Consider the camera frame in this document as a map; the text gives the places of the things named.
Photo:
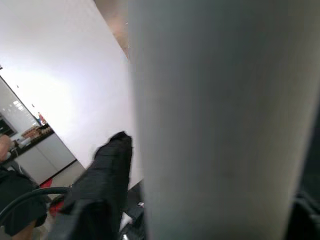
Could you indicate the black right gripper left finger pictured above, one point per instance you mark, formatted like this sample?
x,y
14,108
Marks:
x,y
100,195

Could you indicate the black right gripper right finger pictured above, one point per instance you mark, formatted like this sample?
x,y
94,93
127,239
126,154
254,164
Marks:
x,y
307,220

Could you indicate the white kitchen cabinet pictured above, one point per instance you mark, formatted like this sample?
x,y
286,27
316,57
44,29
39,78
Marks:
x,y
45,160

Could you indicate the row of brown jars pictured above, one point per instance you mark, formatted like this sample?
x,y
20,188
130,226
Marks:
x,y
35,132

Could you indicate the red floor item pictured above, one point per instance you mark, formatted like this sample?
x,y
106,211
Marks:
x,y
55,207

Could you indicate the grey glass cabinet door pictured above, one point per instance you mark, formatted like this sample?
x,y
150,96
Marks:
x,y
15,107

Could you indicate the person in dark shirt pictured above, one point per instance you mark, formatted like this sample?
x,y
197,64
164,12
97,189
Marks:
x,y
15,195

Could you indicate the white plastic table leg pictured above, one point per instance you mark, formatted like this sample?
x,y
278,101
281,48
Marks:
x,y
225,125

